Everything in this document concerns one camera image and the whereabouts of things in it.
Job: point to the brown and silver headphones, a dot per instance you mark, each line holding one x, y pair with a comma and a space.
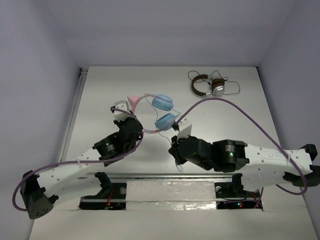
217, 86

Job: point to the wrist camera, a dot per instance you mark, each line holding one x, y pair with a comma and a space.
183, 128
121, 111

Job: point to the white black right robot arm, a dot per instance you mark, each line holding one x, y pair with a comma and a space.
252, 167

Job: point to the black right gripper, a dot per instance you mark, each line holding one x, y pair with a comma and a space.
173, 149

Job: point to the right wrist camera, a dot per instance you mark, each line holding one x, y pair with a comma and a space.
183, 128

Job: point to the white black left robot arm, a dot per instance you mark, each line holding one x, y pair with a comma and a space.
40, 189

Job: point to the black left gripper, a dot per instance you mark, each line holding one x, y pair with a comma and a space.
120, 122

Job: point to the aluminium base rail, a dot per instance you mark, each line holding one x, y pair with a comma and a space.
169, 194

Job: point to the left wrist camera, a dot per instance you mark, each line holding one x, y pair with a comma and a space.
121, 111

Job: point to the pink and blue cat headphones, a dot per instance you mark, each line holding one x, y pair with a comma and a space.
163, 106

